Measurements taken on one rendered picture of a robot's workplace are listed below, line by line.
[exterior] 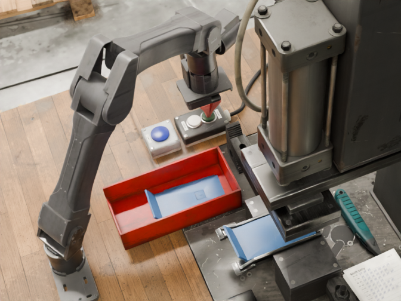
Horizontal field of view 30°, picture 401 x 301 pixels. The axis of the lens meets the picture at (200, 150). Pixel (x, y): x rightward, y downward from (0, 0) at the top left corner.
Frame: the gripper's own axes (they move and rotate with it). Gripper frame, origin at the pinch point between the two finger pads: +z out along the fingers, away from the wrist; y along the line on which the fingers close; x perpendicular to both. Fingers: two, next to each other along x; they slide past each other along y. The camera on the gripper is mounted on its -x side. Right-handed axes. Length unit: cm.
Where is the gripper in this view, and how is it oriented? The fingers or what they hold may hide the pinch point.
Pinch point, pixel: (207, 112)
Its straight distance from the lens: 159.9
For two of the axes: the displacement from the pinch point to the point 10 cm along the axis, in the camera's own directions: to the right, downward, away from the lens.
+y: -9.3, 3.3, -1.7
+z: 0.8, 6.1, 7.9
